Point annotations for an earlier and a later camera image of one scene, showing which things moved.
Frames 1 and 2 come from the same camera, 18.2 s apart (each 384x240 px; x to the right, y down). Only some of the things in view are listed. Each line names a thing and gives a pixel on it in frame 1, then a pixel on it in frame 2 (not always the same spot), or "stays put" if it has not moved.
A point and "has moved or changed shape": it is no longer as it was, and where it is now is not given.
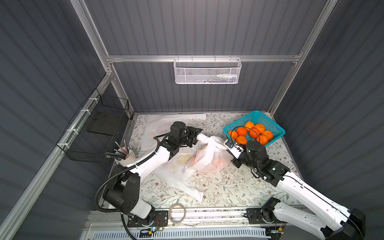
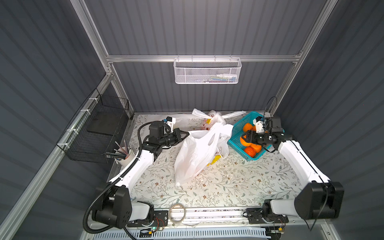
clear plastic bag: (174, 172) -> (200, 149)
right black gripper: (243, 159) -> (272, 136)
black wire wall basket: (94, 131) stays put
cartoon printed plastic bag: (212, 156) -> (201, 121)
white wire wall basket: (207, 71) stays put
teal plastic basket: (256, 127) has moved or changed shape
